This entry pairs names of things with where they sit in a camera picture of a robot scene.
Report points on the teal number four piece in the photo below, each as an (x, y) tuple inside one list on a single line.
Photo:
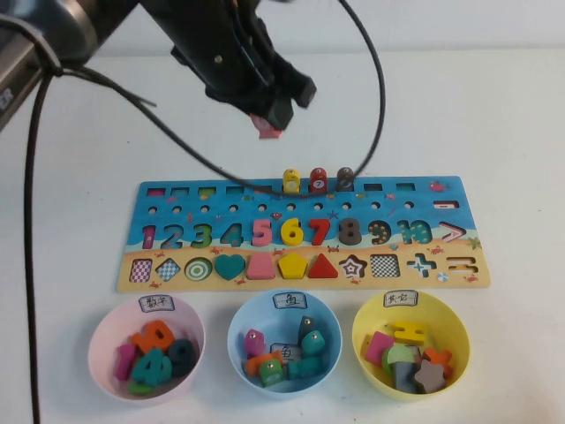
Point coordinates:
[(148, 371)]

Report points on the red number seven piece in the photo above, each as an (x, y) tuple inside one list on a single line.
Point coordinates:
[(320, 226)]

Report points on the red triangle piece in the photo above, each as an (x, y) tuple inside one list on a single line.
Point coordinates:
[(323, 269)]

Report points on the teal fish peg piece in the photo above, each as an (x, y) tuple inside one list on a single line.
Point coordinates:
[(313, 345), (304, 368)]

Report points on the pink number five piece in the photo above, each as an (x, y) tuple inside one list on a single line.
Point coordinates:
[(262, 226)]

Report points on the paper label on blue bowl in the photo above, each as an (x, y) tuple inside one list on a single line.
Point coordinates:
[(290, 300)]

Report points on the dark number nine piece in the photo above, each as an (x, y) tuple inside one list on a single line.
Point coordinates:
[(185, 362)]

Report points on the pink fish peg piece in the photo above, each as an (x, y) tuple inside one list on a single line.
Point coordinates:
[(262, 128)]

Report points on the grey star piece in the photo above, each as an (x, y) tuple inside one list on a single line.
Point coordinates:
[(428, 376)]

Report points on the yellow plastic bowl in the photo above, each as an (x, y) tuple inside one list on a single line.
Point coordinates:
[(443, 318)]

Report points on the magenta fish peg piece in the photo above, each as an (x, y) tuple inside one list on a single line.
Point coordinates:
[(253, 345)]

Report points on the orange number piece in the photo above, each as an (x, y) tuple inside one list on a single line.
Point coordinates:
[(145, 341)]

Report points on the loose paper label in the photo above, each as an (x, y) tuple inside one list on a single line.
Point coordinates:
[(284, 351)]

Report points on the brown number eight piece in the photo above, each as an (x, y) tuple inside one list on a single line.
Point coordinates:
[(350, 240)]

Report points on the dark grey block piece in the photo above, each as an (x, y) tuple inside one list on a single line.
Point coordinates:
[(402, 376)]

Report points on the orange fish peg piece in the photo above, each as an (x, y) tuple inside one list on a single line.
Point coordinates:
[(253, 365)]

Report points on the dark grey fish peg piece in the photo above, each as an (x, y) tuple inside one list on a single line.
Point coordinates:
[(304, 327)]

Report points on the yellow pentagon piece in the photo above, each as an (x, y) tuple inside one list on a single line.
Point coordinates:
[(292, 267)]

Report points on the magenta number one piece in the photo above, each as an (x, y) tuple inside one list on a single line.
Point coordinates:
[(123, 362)]

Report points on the pink plastic bowl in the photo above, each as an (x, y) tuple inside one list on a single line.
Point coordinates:
[(110, 335)]

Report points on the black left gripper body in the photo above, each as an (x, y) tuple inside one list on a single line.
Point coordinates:
[(220, 53)]

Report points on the pink square piece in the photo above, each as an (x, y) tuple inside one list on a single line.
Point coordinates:
[(377, 347)]

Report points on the yellow number six piece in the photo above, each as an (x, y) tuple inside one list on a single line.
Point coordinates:
[(291, 237)]

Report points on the yellow fish peg piece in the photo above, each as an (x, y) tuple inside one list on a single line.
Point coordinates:
[(291, 180)]

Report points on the colourful wooden puzzle board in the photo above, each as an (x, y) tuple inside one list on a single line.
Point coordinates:
[(212, 213)]

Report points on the paper label on yellow bowl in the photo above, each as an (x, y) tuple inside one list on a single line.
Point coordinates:
[(400, 298)]

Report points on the blue plastic bowl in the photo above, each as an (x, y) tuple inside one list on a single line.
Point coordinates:
[(265, 320)]

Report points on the teal heart piece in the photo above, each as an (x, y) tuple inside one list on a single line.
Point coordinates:
[(229, 266)]

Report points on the pink trapezoid piece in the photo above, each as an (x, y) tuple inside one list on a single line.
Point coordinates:
[(261, 267)]

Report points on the green round piece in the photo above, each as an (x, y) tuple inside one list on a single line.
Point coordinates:
[(397, 355)]

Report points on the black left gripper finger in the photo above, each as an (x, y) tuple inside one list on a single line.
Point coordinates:
[(238, 99), (279, 112)]

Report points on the brown fish peg piece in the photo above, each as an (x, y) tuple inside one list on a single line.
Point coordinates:
[(344, 174)]

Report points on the green fish peg piece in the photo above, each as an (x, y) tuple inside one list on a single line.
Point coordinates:
[(269, 376)]

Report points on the red fish peg piece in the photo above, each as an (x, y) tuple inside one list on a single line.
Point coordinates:
[(318, 181)]

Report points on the green number piece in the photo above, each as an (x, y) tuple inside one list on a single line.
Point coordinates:
[(140, 388)]

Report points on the orange plus sign piece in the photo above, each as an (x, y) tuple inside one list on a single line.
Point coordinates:
[(438, 357)]

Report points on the paper label on pink bowl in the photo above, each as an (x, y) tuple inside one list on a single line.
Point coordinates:
[(156, 304)]

